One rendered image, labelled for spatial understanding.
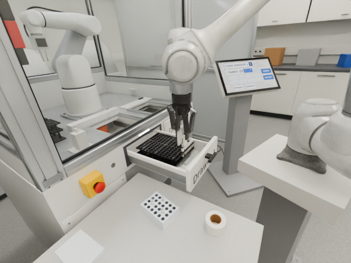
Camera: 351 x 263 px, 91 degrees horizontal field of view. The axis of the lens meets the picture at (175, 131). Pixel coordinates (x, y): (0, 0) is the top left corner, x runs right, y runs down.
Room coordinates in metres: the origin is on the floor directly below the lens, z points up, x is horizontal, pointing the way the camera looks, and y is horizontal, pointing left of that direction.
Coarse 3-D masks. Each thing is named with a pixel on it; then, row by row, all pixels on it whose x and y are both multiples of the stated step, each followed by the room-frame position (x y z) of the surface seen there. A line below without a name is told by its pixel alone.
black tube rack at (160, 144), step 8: (152, 136) 0.81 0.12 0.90; (160, 136) 0.81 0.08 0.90; (168, 136) 0.80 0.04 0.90; (144, 144) 0.73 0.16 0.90; (152, 144) 0.73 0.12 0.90; (160, 144) 0.73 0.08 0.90; (168, 144) 0.73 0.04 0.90; (176, 144) 0.72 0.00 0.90; (144, 152) 0.70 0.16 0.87; (152, 152) 0.66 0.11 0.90; (160, 152) 0.65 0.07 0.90; (168, 152) 0.66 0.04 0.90; (176, 152) 0.65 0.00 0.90; (160, 160) 0.64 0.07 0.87; (168, 160) 0.63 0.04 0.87
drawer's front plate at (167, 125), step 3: (168, 120) 0.95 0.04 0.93; (165, 123) 0.93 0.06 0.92; (168, 123) 0.94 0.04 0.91; (165, 126) 0.93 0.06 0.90; (168, 126) 0.94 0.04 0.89; (180, 126) 1.06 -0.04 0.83; (165, 129) 0.93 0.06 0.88; (168, 129) 0.94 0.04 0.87; (171, 129) 0.97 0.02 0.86; (168, 132) 0.94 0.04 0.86; (174, 132) 1.00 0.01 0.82
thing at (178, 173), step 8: (136, 144) 0.76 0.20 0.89; (200, 144) 0.74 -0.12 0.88; (128, 152) 0.68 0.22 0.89; (136, 152) 0.75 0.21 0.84; (192, 152) 0.73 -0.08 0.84; (136, 160) 0.65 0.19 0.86; (144, 160) 0.63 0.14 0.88; (152, 160) 0.61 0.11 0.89; (184, 160) 0.67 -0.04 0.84; (192, 160) 0.67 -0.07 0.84; (152, 168) 0.61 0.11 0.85; (160, 168) 0.58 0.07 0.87; (168, 168) 0.56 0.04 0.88; (176, 168) 0.54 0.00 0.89; (184, 168) 0.61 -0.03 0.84; (168, 176) 0.56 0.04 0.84; (176, 176) 0.54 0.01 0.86; (184, 176) 0.52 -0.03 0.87
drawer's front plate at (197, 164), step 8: (216, 136) 0.73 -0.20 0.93; (208, 144) 0.66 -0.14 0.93; (216, 144) 0.72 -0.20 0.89; (200, 152) 0.60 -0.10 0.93; (208, 152) 0.63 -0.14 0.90; (200, 160) 0.56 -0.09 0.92; (192, 168) 0.50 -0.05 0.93; (200, 168) 0.56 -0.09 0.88; (192, 176) 0.50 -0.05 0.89; (200, 176) 0.56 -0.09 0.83; (192, 184) 0.50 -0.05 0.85
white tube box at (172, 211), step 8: (144, 200) 0.48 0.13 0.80; (160, 200) 0.48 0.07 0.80; (168, 200) 0.48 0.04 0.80; (144, 208) 0.45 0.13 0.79; (152, 208) 0.45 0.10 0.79; (160, 208) 0.44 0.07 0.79; (168, 208) 0.44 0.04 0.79; (176, 208) 0.44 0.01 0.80; (152, 216) 0.42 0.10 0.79; (160, 216) 0.42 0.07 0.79; (168, 216) 0.41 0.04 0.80; (176, 216) 0.43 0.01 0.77; (160, 224) 0.39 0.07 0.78; (168, 224) 0.40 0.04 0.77
